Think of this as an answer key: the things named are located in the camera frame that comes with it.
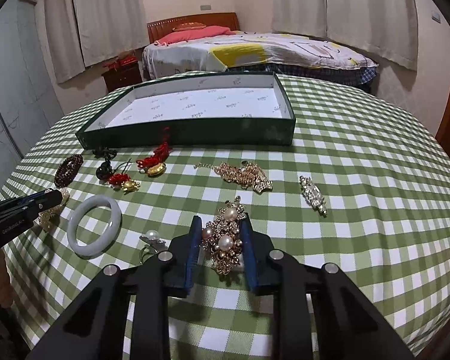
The left white curtain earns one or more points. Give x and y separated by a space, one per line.
83 33

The white curtain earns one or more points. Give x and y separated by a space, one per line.
83 33
386 28

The wall light switch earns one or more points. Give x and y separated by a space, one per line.
436 17

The bed with patterned sheet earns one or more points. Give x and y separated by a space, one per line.
282 53

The dark wooden nightstand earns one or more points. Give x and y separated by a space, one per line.
125 75

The white jade bangle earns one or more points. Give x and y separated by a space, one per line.
93 226

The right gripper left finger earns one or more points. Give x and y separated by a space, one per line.
185 249

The red items on nightstand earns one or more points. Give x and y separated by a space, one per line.
121 61

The right white curtain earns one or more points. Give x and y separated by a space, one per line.
386 28

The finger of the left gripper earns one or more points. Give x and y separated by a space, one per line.
43 200

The red knot gold ingot charm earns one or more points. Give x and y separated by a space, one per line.
155 164

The wooden headboard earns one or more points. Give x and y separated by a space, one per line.
158 29

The green shallow cardboard box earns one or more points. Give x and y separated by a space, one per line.
214 109

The orange embroidered pillow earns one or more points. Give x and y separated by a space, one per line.
189 26

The pink pillow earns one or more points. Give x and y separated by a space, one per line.
193 34

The black gourd pendant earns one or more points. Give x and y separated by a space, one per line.
105 170

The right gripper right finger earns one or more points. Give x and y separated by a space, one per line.
259 257

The silver rhinestone clip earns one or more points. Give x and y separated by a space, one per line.
313 196

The red knot gold turtle charm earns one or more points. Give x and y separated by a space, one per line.
120 179

